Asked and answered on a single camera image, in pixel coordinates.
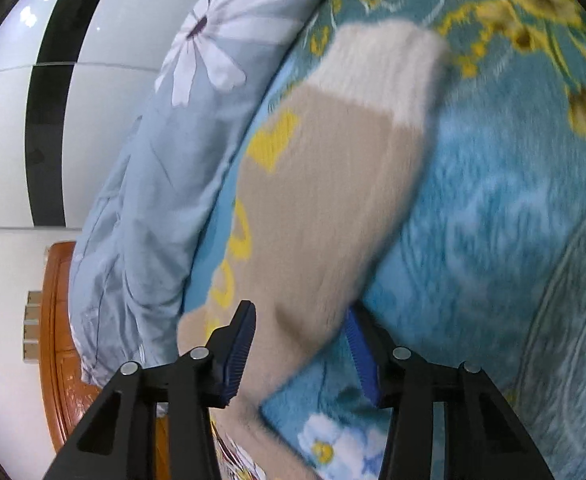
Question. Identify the orange wooden bed frame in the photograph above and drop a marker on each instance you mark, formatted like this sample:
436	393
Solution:
66	397

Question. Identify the beige fuzzy cartoon sweater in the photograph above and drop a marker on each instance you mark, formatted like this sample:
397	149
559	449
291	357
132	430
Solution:
321	187

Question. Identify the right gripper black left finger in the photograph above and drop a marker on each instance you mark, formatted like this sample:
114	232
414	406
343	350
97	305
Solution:
115	439

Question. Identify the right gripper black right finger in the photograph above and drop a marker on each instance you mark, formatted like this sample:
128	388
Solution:
484	439

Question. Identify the light blue floral quilt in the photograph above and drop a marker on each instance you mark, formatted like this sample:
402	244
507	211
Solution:
134	254

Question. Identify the blue floral fleece blanket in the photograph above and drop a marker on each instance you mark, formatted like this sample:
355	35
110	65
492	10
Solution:
490	266

